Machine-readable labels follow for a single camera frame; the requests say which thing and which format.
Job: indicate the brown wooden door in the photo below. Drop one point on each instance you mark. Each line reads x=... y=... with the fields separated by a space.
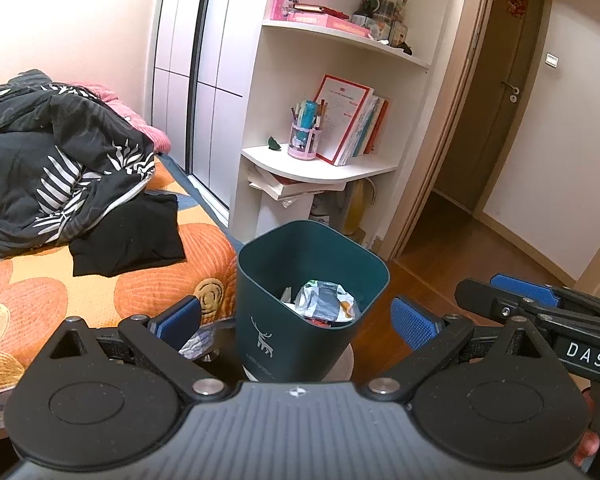
x=500 y=85

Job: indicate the row of upright books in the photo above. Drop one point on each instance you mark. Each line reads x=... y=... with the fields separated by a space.
x=350 y=120

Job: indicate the white sliding-door wardrobe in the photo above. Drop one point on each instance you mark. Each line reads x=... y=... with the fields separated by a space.
x=205 y=85

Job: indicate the bed with orange floral bedspread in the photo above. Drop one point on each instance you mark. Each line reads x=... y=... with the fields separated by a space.
x=145 y=290

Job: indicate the red door decoration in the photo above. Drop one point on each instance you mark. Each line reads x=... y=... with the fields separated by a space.
x=517 y=5

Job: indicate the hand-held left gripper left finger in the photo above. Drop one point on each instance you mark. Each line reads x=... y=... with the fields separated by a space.
x=180 y=320

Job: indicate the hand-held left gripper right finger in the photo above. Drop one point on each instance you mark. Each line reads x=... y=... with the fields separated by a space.
x=412 y=322

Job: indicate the wooden door frame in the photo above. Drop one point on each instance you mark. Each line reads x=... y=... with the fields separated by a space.
x=445 y=110

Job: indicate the black leaf-print duvet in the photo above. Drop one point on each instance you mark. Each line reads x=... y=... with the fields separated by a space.
x=45 y=160

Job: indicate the white light switch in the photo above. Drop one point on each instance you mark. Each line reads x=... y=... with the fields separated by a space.
x=552 y=60

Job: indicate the white corner shelf unit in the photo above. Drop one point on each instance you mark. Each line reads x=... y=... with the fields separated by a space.
x=360 y=60

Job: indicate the black garment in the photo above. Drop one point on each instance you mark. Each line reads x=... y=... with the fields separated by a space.
x=130 y=240

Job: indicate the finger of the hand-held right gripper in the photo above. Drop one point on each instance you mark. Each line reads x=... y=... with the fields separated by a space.
x=485 y=300
x=525 y=287

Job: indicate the metal bed foot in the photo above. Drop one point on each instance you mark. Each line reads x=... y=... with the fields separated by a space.
x=210 y=358

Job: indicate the group of jars and bottles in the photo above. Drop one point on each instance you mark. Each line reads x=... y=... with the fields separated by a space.
x=385 y=15

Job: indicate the stack of papers and booklets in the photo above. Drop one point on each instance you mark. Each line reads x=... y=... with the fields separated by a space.
x=280 y=185

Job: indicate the yellow container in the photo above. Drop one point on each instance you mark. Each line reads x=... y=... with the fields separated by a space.
x=357 y=207

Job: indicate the teal plastic waste bin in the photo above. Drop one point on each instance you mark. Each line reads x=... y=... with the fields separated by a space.
x=300 y=345

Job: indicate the person's right hand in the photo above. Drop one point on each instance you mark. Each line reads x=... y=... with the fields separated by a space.
x=587 y=447

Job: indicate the small dark green figure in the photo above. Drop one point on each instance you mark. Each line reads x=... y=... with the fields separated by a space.
x=274 y=144

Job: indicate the pink pen holder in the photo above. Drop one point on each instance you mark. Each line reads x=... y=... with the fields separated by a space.
x=304 y=142

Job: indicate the clear plastic wrapper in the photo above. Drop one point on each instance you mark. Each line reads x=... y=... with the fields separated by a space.
x=320 y=297

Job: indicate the white cylindrical appliance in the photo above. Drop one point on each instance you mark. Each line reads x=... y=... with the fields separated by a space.
x=285 y=217

